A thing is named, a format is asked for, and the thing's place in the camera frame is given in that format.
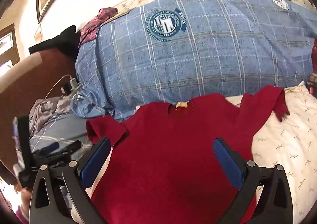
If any white charger with cable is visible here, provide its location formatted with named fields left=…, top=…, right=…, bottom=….
left=43, top=74, right=79, bottom=106

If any red t-shirt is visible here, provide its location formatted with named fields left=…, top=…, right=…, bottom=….
left=85, top=85, right=291, bottom=224

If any brown headboard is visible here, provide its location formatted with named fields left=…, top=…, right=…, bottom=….
left=0, top=47, right=82, bottom=165

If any black cloth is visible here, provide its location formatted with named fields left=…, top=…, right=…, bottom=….
left=28, top=25, right=81, bottom=55

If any person's left forearm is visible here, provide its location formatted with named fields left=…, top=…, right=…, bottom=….
left=15, top=187, right=31, bottom=224

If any maroon patterned cloth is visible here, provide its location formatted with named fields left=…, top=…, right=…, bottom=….
left=79, top=8, right=119, bottom=47

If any dark red object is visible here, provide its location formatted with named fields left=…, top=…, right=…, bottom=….
left=307, top=39, right=317, bottom=96

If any grey crumpled cloth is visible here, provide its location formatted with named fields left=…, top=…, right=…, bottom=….
left=28, top=98, right=73, bottom=133

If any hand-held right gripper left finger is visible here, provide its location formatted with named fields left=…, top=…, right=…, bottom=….
left=29, top=137, right=111, bottom=224

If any cream floral bedsheet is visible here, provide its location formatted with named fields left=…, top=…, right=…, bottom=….
left=115, top=0, right=317, bottom=222

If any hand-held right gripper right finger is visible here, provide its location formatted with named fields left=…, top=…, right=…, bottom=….
left=213, top=137, right=294, bottom=224

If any blue plaid pillow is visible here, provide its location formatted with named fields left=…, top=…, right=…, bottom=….
left=28, top=0, right=317, bottom=155

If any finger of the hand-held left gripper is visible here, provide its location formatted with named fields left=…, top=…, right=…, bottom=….
left=32, top=154, right=73, bottom=168
left=40, top=140, right=83, bottom=155

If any wooden window frame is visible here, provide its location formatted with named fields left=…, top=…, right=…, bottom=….
left=0, top=23, right=21, bottom=77

